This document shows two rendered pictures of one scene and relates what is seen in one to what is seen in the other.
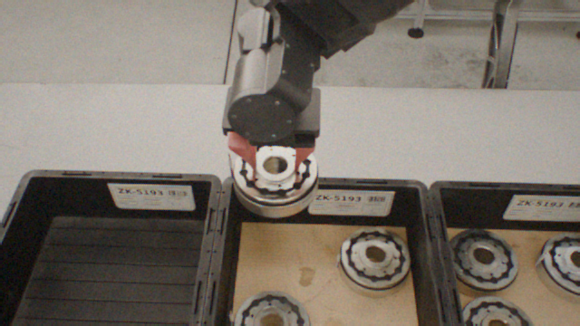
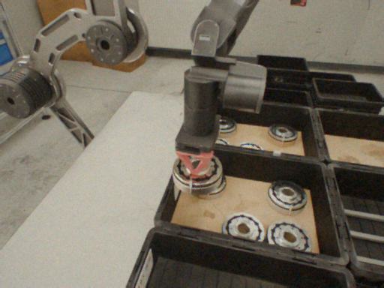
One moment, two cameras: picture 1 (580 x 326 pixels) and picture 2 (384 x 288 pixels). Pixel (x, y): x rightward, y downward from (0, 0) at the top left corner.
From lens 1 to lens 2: 0.55 m
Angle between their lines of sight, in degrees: 55
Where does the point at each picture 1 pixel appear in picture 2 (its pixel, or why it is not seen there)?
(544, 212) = not seen: hidden behind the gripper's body
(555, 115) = (127, 118)
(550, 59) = (49, 133)
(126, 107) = not seen: outside the picture
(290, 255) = (194, 220)
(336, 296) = (223, 204)
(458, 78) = (28, 170)
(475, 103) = (105, 139)
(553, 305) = (235, 139)
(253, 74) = (249, 79)
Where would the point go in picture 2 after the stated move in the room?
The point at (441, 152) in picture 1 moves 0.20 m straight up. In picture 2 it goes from (129, 159) to (121, 118)
